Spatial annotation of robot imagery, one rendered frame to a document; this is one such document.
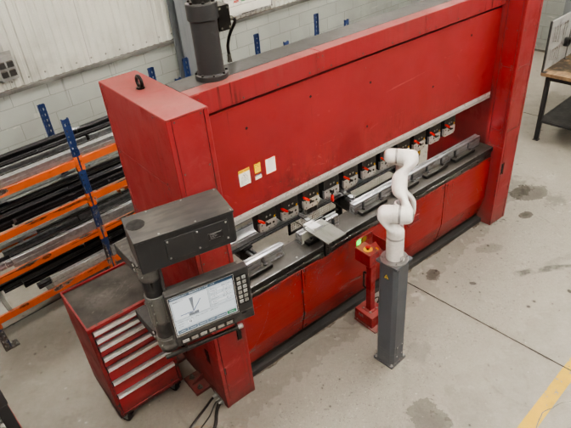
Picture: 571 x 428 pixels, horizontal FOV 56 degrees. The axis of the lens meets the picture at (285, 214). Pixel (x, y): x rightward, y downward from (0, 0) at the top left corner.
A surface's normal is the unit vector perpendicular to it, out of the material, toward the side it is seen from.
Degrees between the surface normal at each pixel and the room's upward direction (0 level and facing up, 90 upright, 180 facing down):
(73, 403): 0
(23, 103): 90
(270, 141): 90
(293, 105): 90
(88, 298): 0
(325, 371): 0
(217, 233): 90
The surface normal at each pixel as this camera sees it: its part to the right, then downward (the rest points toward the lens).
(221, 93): 0.62, 0.40
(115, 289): -0.07, -0.82
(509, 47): -0.78, 0.41
